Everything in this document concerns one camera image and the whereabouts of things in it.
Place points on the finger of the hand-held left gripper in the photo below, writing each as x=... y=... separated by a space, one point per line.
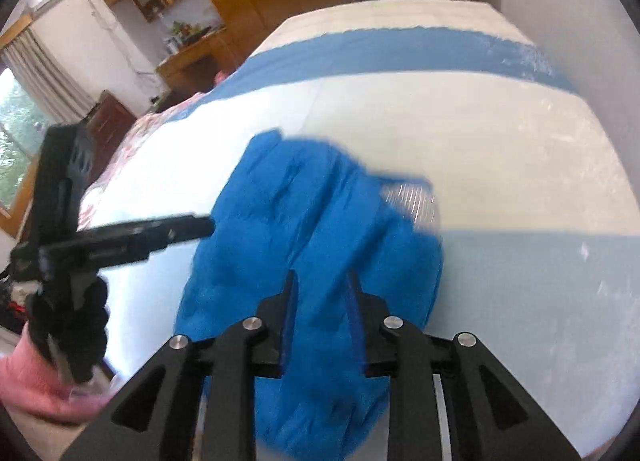
x=185 y=228

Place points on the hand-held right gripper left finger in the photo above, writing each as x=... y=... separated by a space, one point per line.
x=288 y=306

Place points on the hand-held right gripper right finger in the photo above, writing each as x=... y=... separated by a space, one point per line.
x=355 y=321

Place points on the blue jacket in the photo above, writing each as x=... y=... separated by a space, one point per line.
x=320 y=221

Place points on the person's left forearm pink sleeve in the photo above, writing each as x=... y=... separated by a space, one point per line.
x=35 y=381

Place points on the person's left hand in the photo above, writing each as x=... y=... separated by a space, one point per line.
x=80 y=326

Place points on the window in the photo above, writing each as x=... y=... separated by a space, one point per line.
x=17 y=131

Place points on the dark wooden chair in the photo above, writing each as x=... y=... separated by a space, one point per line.
x=110 y=126

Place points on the pink floral quilt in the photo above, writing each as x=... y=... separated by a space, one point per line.
x=130 y=151

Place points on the striped curtain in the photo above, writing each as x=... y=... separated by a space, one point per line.
x=45 y=76

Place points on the wooden desk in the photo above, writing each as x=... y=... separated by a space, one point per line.
x=192 y=61

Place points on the white and blue striped bed sheet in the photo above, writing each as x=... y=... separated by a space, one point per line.
x=500 y=141

